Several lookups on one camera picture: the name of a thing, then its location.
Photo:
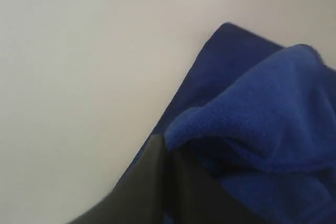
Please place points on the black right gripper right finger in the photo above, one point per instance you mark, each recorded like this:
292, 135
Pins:
193, 196

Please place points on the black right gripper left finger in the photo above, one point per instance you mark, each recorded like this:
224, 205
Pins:
137, 198

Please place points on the blue microfiber towel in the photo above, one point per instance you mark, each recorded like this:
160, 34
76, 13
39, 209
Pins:
260, 119

